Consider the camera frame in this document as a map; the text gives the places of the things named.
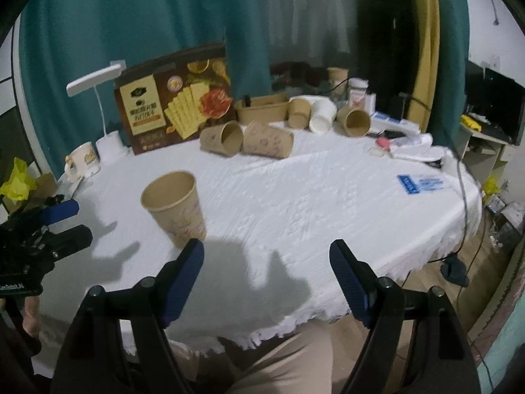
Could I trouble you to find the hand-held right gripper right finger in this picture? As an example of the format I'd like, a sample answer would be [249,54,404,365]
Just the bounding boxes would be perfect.
[329,238,481,394]

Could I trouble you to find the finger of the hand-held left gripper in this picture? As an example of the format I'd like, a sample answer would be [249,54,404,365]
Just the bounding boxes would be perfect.
[8,199,80,230]
[25,224,94,262]

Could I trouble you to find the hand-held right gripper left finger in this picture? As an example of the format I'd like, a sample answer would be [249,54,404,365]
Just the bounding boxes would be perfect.
[49,238,206,394]

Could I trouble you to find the brown printed paper cup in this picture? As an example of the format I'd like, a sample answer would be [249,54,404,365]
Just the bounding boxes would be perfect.
[243,121,295,159]
[287,98,314,129]
[336,106,372,138]
[140,171,207,249]
[199,121,244,157]
[327,67,349,91]

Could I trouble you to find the white paper cup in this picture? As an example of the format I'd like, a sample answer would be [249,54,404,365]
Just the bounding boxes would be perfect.
[309,98,338,134]

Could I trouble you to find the person's left hand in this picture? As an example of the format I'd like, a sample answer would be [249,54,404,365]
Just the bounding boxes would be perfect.
[20,294,44,339]

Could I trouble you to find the white printed mug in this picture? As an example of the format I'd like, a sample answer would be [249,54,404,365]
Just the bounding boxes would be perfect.
[64,142,101,182]

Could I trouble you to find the yellow plastic bag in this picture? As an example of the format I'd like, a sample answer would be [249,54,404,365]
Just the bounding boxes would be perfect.
[0,157,37,202]

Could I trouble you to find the white desk lamp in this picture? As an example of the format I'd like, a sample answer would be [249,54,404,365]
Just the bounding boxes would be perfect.
[66,64,127,159]

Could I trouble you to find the person's leg in beige pants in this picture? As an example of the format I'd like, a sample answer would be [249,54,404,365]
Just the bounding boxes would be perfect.
[197,322,335,394]

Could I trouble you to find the white tablecloth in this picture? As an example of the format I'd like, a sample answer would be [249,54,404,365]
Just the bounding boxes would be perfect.
[31,121,482,362]

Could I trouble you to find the black power adapter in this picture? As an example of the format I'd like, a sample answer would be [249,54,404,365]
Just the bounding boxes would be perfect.
[440,253,470,287]

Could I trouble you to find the clear blue printed packet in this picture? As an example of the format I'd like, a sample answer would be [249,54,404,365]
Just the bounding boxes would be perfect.
[416,176,446,193]

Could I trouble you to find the white paper packets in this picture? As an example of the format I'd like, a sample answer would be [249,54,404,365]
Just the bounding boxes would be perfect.
[389,133,448,163]

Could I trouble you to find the brown cracker box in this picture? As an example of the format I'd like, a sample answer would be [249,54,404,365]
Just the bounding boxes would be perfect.
[114,43,239,156]

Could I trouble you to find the white and blue box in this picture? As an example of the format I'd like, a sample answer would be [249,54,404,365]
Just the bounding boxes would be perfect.
[371,111,419,136]

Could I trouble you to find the small yellow bag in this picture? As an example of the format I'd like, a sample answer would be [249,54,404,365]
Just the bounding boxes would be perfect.
[482,174,503,198]

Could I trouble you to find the small wooden side table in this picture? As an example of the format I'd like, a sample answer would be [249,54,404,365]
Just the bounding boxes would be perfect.
[455,121,513,181]

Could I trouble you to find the kraft paper food container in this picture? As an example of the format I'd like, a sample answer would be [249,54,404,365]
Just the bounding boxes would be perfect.
[235,94,290,126]

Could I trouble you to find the white lidded jar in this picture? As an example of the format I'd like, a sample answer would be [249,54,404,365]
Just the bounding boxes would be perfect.
[348,78,369,109]

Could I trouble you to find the dark clutter pile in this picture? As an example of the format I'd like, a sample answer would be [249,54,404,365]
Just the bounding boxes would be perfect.
[271,61,329,91]

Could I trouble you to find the black monitor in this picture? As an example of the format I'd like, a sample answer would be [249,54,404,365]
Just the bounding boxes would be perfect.
[465,61,525,146]

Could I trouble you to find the narrow teal curtain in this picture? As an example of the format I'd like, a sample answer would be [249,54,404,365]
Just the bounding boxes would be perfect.
[434,0,470,148]

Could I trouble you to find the white sheer curtain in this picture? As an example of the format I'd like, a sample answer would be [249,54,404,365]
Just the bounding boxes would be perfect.
[254,0,357,70]

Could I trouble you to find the black cable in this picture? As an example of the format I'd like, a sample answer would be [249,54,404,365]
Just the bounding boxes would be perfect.
[427,148,470,263]

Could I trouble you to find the yellow wooden post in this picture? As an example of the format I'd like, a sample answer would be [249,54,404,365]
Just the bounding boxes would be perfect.
[410,0,441,132]

